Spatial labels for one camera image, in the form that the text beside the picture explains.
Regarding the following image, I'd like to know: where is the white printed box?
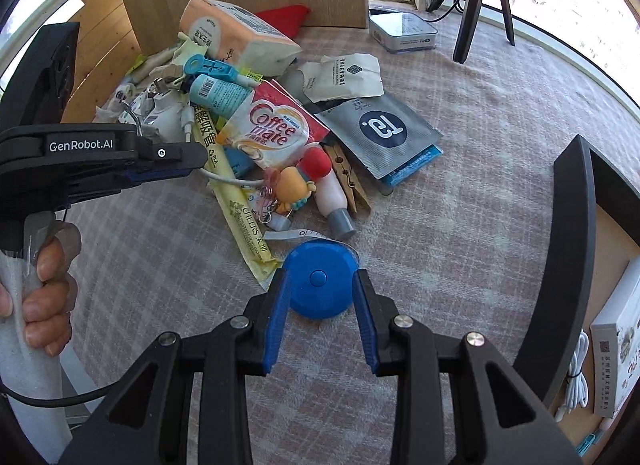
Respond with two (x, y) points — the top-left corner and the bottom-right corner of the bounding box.
(590, 257), (640, 418)

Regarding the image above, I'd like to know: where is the red cloth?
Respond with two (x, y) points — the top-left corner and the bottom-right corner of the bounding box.
(254, 5), (312, 40)

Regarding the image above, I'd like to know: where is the blue plastic ring clip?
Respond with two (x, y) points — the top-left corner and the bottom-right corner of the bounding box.
(183, 56), (237, 80)

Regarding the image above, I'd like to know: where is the blue round tape measure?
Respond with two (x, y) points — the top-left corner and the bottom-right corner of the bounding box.
(262, 227), (361, 320)

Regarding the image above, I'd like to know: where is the long yellow packet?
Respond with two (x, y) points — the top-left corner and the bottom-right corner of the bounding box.
(192, 102), (281, 291)

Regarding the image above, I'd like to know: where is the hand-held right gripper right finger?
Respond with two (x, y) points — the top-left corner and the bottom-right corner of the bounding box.
(351, 269), (583, 465)

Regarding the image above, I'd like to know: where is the beige paper sachet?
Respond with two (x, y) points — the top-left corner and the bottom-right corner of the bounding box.
(298, 52), (385, 102)

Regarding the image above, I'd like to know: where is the blue flat packet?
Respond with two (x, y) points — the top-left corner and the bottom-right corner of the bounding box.
(377, 145), (443, 188)

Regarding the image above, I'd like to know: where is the orange tissue pack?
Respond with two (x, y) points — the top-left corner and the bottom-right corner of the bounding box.
(178, 0), (302, 78)

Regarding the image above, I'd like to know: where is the black container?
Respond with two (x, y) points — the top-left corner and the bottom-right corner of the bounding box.
(512, 135), (640, 456)

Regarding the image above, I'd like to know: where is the light blue tube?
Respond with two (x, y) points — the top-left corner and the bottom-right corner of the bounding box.
(189, 74), (251, 120)

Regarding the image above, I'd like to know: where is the slatted wood panel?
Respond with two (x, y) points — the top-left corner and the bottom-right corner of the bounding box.
(60, 0), (143, 123)

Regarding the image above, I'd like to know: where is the small white bottle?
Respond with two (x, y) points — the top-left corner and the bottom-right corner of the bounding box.
(302, 147), (358, 241)

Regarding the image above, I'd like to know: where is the white plastic adapter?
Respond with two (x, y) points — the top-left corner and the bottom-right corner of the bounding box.
(150, 95), (183, 140)

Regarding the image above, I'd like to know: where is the red white creamer sachet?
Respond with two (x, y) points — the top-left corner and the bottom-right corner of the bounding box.
(215, 80), (332, 170)

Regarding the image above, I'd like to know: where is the coiled white cable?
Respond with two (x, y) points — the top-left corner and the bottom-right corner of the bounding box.
(552, 327), (593, 421)

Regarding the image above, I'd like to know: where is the white square device box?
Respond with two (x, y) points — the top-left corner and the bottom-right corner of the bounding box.
(369, 10), (439, 53)

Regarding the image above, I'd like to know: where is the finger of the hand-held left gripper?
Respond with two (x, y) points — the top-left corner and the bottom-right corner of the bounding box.
(125, 139), (208, 186)

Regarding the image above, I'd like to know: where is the wooden clothespin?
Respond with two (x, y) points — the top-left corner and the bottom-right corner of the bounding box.
(322, 142), (373, 216)

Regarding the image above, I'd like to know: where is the black tripod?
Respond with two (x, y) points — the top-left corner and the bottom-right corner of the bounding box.
(427, 0), (516, 64)

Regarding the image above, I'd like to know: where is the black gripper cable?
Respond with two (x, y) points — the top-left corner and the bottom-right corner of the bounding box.
(0, 380), (121, 408)

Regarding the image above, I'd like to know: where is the orange cartoon figure keychain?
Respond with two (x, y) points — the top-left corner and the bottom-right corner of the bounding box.
(252, 165), (318, 233)

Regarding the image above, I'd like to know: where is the grey sachet round logo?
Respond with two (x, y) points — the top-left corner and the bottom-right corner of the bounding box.
(315, 92), (443, 180)

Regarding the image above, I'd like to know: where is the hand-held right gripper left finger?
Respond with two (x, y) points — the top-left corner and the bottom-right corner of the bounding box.
(57, 267), (291, 465)

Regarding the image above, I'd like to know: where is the person's left hand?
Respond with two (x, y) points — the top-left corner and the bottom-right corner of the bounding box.
(0, 239), (79, 358)

